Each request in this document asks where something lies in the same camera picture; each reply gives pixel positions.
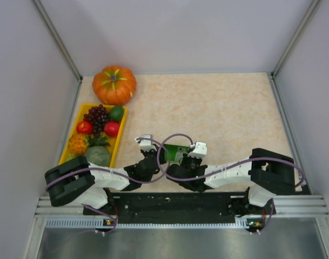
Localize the green paper box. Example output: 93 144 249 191
164 144 189 163

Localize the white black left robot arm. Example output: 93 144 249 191
44 147 165 214

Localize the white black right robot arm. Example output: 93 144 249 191
166 148 298 214

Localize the yellow plastic tray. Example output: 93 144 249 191
58 103 128 167

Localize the red tomato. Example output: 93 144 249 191
104 121 120 138

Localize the grey green melon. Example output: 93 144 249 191
84 146 111 167

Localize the green lime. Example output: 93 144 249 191
109 105 124 122

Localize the dark purple grape bunch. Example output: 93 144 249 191
83 104 110 137

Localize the red apple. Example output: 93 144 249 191
76 121 93 135

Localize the orange pineapple with leaves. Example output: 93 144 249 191
68 133 110 155

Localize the green apple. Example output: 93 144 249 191
68 154 76 160

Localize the orange pumpkin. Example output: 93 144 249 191
92 65 137 106

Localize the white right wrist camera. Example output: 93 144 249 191
187 141 207 159

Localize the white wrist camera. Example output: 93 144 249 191
187 141 207 159
135 134 156 152

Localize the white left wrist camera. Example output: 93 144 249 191
135 134 156 152

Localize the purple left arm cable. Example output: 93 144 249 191
44 137 170 192

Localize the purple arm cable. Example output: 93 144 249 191
44 137 170 192
157 133 304 235

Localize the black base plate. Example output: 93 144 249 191
83 192 276 224

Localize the grey slotted cable duct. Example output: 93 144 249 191
45 217 250 229

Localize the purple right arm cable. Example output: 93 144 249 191
157 133 304 235

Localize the aluminium corner post left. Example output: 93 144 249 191
31 0 83 83

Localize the aluminium corner post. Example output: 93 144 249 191
271 0 322 80
31 0 83 83

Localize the aluminium corner post right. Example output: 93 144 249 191
271 0 322 80

